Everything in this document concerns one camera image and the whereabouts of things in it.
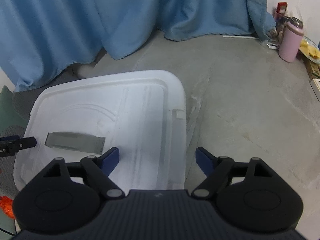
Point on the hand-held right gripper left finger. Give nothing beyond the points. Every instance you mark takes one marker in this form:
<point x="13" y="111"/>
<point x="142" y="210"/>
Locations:
<point x="110" y="160"/>

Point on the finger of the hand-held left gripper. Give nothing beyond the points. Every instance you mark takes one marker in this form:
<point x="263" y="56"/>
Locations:
<point x="26" y="143"/>
<point x="8" y="138"/>

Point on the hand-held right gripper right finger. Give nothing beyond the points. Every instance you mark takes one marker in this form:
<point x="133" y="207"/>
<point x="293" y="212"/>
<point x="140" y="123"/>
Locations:
<point x="204" y="160"/>

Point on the white plastic bin lid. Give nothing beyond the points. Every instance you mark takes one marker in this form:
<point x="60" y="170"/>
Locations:
<point x="140" y="110"/>

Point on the green cushion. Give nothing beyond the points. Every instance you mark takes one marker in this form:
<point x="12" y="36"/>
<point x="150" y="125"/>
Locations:
<point x="10" y="110"/>

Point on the grey fabric chair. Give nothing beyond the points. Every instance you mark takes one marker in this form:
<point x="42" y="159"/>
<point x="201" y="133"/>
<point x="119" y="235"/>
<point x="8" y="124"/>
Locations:
<point x="22" y="102"/>

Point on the orange crumpled bag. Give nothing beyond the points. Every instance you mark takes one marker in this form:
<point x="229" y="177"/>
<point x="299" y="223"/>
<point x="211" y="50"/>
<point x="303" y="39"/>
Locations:
<point x="6" y="206"/>

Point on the white stick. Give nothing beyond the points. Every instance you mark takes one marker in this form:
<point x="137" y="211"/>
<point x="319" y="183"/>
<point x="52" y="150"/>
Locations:
<point x="240" y="37"/>

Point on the white flat box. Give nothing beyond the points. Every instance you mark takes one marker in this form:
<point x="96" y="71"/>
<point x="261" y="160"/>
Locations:
<point x="316" y="85"/>

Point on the clear plastic wrapper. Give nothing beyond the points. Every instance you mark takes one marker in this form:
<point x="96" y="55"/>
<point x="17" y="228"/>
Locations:
<point x="271" y="38"/>

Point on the green yellow carton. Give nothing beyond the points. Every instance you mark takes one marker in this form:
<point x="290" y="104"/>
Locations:
<point x="313" y="70"/>

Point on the blue curtain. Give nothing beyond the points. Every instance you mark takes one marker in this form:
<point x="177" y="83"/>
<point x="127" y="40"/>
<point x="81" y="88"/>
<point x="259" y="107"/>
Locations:
<point x="100" y="17"/>

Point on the pink thermos bottle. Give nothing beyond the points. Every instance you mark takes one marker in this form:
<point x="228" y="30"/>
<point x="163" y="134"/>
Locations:
<point x="290" y="43"/>

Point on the patterned plate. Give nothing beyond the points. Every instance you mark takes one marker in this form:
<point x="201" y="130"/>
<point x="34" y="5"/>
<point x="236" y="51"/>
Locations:
<point x="306" y="53"/>

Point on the yellow chips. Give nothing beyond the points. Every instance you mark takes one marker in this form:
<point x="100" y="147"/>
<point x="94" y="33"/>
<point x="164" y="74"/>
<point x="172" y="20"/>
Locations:
<point x="312" y="51"/>

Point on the red wall hook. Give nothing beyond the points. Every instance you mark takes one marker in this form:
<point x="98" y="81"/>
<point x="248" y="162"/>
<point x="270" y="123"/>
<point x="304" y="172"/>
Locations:
<point x="281" y="7"/>

